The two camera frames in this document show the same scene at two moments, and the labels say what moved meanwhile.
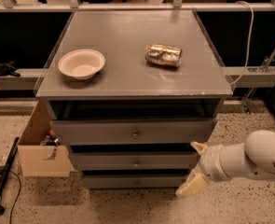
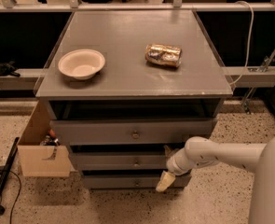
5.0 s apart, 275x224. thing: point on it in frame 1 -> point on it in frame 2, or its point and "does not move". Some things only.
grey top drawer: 132,132 does not move
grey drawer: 133,161 does not move
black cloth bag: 0,68 does not move
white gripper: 210,161 -> 175,165
